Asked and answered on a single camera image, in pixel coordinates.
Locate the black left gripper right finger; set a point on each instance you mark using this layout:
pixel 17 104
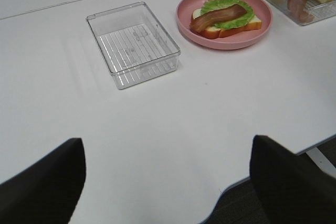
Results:
pixel 290 189

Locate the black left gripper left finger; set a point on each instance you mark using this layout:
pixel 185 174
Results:
pixel 47 191

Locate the green lettuce leaf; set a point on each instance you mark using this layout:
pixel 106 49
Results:
pixel 241 21

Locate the pink round plate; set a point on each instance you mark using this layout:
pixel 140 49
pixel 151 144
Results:
pixel 238 41

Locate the clear left plastic tray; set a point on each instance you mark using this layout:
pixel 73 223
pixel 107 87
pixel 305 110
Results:
pixel 135 46

